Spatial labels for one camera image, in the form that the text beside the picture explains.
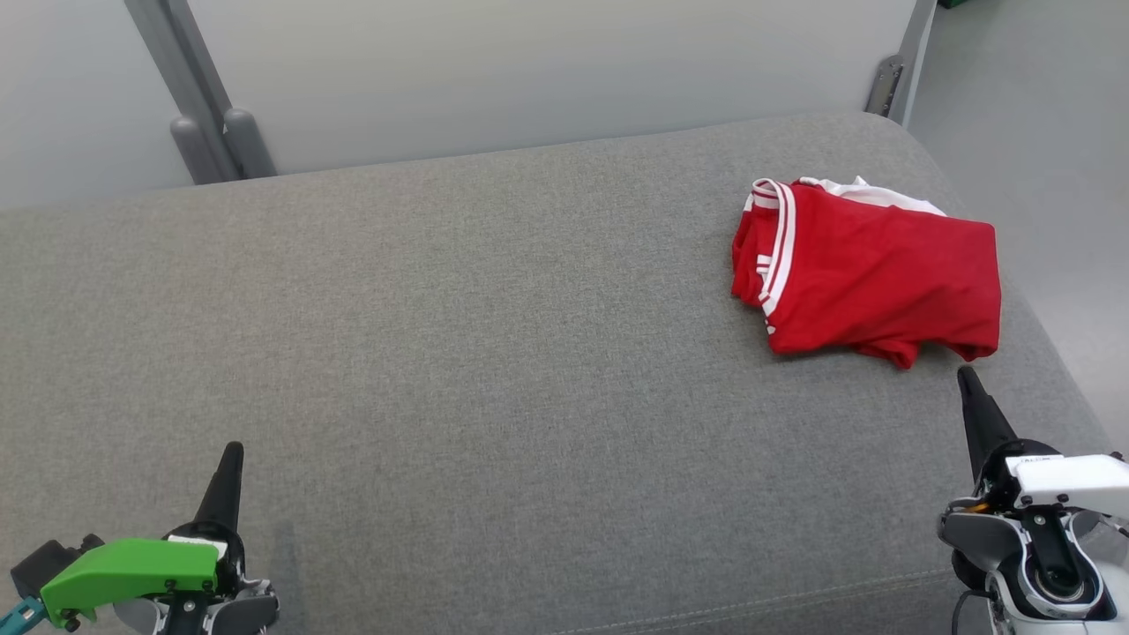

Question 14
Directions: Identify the grey frame post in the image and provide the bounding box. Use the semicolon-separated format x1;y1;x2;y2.
886;0;938;129

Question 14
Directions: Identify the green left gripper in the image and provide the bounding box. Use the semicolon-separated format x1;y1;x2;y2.
40;441;246;629

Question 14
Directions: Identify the grey slanted frame bar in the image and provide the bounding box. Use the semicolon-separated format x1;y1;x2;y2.
123;0;279;184

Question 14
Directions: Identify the metal hinge bracket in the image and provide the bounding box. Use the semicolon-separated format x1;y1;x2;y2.
864;55;908;117

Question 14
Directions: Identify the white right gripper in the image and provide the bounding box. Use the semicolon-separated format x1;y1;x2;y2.
957;366;1129;512

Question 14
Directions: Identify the red basketball jersey number 23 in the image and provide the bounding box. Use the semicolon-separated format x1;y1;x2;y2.
730;176;1002;358

